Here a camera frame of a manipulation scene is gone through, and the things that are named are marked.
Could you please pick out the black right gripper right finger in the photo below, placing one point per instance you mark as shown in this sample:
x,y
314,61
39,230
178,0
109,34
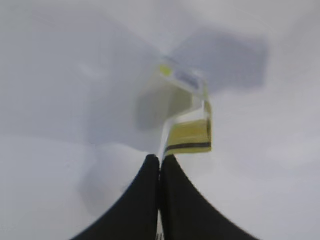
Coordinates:
x,y
186,214

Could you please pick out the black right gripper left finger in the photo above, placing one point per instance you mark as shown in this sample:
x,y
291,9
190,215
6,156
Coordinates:
x,y
135,215

